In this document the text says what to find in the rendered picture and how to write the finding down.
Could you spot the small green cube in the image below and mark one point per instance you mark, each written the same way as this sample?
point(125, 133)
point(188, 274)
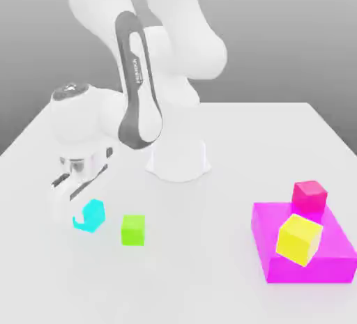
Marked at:
point(133, 230)

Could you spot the small pink cube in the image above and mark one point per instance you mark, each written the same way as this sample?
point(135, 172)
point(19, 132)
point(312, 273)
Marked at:
point(309, 197)

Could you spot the large magenta box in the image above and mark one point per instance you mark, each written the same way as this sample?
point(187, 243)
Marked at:
point(337, 262)

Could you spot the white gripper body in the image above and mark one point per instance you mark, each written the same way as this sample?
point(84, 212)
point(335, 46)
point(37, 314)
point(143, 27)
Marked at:
point(67, 204)

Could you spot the small yellow cube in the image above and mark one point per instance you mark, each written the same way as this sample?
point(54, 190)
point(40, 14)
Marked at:
point(295, 240)

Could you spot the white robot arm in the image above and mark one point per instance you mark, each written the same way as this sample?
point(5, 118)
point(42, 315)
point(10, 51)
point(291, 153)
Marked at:
point(178, 51)

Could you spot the small cyan cube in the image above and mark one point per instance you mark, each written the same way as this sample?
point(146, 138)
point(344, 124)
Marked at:
point(94, 215)

